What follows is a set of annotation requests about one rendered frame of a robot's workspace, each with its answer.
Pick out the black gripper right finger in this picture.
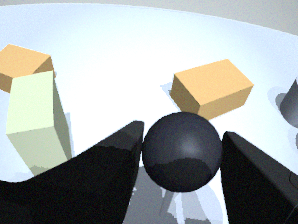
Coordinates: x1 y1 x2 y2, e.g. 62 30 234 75
220 131 298 224

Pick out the tan rectangular block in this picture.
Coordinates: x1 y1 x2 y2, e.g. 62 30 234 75
170 59 254 121
0 43 56 93

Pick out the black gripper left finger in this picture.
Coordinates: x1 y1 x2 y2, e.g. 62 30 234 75
0 120 145 224

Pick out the grey cylinder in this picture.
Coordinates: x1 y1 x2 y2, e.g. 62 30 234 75
279 76 298 128

